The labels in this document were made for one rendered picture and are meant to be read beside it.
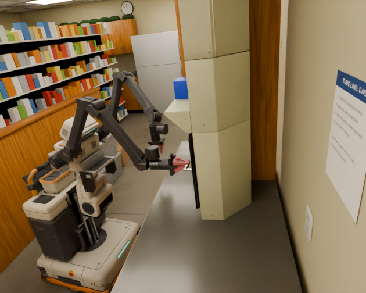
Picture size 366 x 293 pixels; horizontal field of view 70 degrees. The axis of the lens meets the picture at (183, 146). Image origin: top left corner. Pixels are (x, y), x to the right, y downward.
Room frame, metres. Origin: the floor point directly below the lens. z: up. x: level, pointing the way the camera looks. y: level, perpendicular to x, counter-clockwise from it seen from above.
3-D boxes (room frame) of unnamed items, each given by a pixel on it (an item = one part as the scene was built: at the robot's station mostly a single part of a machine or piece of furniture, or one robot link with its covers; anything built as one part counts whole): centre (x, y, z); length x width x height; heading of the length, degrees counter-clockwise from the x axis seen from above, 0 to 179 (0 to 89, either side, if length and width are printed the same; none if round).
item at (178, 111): (1.23, -0.03, 1.46); 0.32 x 0.11 x 0.10; 166
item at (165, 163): (1.21, 0.09, 1.20); 0.07 x 0.07 x 0.10; 76
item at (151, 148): (1.24, 0.18, 1.24); 0.12 x 0.09 x 0.11; 66
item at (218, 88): (1.19, -0.21, 1.33); 0.32 x 0.25 x 0.77; 166
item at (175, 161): (1.19, 0.02, 1.20); 0.09 x 0.07 x 0.07; 76
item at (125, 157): (3.83, 1.05, 0.14); 0.41 x 0.32 x 0.28; 172
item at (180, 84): (1.32, -0.05, 1.56); 0.10 x 0.10 x 0.09; 76
